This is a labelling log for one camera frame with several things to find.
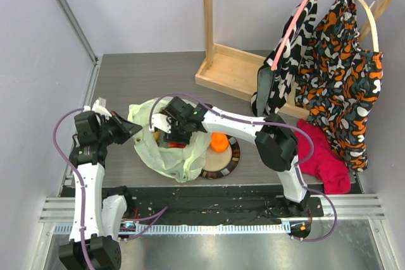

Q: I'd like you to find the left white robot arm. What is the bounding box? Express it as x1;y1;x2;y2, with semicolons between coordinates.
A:
58;106;142;269

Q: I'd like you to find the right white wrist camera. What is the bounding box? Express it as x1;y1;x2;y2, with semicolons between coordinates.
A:
149;113;171;133

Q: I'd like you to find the wooden clothes rack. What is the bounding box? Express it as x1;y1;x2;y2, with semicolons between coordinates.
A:
195;0;393;101

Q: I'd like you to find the fake lemon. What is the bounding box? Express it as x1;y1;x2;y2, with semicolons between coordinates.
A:
153;131;160;140

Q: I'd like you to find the orange black patterned garment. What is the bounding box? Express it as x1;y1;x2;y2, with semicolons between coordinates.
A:
295;0;383;172

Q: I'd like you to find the black white patterned garment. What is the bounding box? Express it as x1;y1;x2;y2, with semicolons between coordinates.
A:
251;0;318;116

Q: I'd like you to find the red cloth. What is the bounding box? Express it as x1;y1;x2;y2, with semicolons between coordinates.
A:
297;119;351;194

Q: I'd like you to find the pink clothes hanger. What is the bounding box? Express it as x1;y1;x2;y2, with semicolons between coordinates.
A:
270;0;320;71

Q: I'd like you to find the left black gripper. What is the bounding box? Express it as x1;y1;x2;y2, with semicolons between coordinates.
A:
96;111;142;146

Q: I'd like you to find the green avocado plastic bag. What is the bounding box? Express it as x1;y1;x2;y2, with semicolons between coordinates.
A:
127;99;211;183

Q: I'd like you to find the purple cable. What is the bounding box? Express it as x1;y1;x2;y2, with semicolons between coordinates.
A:
150;92;338;242
52;107;168;270

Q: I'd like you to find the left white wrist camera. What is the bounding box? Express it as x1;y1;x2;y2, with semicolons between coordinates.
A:
91;97;112;118

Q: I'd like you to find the cream clothes hanger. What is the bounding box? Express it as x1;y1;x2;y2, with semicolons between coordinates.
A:
356;0;380;52

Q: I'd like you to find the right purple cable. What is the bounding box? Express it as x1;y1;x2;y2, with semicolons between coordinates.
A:
150;92;338;242

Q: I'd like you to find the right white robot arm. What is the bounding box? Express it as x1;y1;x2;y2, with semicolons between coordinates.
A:
163;97;310;216

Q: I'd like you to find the patterned rim ceramic plate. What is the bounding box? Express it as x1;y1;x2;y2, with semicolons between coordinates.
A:
200;135;240;179

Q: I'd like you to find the fake red cherry bunch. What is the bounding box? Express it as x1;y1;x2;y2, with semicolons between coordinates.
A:
168;142;187;149

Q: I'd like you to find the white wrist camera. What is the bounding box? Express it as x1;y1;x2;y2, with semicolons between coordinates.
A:
91;97;112;118
149;113;171;133

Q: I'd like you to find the white slotted cable duct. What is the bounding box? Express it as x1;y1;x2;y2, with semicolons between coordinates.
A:
53;221;290;236

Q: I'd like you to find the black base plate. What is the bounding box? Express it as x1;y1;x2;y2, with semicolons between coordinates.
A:
127;185;324;226

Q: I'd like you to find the fake orange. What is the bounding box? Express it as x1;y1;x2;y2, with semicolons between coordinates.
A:
210;133;229;153

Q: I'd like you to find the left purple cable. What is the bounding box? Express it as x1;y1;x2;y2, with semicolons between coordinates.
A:
52;107;168;270

